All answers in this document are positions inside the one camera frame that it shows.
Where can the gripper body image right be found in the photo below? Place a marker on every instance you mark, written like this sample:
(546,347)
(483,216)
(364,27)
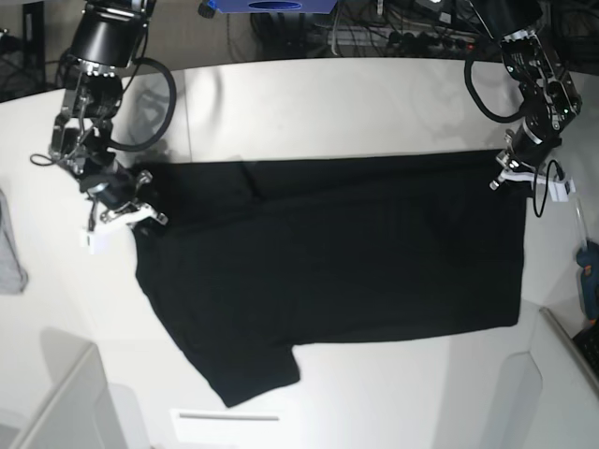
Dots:
(524,151)

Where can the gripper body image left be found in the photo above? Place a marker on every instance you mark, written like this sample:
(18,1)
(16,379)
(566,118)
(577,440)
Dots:
(114,187)

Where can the black T-shirt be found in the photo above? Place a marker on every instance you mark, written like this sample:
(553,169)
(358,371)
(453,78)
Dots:
(260,257)

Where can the blue glue gun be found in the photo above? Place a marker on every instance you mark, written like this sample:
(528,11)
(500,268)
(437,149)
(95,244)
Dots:
(587,260)

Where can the grey cloth at left edge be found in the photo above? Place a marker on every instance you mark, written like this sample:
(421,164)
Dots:
(14,278)

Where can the power strip with plugs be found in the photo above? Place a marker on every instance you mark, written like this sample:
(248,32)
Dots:
(423,42)

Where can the black keyboard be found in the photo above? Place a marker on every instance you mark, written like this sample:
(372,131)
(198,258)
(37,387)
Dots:
(587,341)

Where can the grey partition panel left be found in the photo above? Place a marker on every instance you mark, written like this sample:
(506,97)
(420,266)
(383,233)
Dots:
(78,412)

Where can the grey partition panel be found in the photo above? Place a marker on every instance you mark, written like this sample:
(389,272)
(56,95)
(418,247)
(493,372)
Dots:
(562,364)
(78,412)

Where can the grey partition panel right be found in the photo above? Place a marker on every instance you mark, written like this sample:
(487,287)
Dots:
(562,364)

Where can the blue plastic box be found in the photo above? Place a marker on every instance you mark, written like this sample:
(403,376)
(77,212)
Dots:
(273,6)

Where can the white label plate with slot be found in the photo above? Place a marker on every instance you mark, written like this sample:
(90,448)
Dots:
(193,426)

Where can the white camera box right gripper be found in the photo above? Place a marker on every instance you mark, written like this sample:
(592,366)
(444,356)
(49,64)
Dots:
(93,242)

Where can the white camera box gripper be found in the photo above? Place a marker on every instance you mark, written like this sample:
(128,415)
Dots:
(93,242)
(560,190)

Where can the white camera box left gripper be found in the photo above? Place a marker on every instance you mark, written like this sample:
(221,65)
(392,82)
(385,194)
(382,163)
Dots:
(560,190)

